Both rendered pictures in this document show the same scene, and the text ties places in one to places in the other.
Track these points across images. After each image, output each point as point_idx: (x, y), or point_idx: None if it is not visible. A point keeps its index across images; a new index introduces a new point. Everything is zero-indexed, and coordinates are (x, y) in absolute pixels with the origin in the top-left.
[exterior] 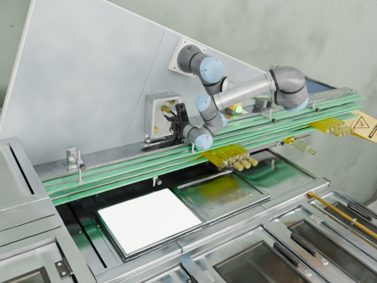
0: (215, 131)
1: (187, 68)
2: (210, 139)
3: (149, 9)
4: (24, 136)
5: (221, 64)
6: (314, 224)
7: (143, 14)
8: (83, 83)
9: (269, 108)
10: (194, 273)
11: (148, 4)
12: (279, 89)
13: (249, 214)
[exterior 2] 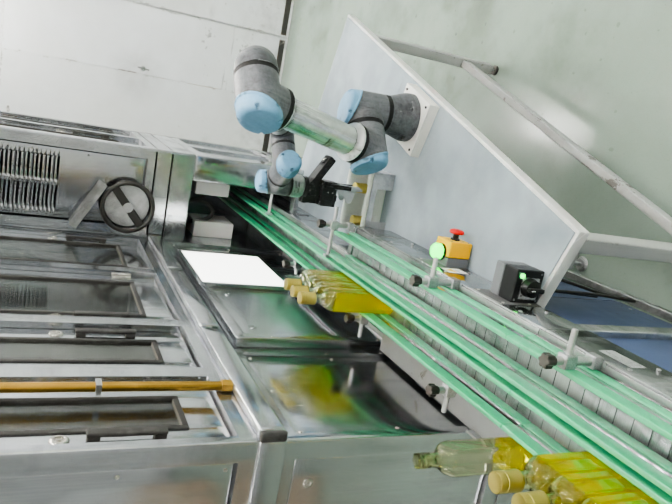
0: (270, 170)
1: None
2: (259, 175)
3: (642, 124)
4: (306, 173)
5: (350, 96)
6: (140, 365)
7: (629, 134)
8: None
9: (493, 296)
10: (130, 268)
11: (642, 115)
12: None
13: (198, 310)
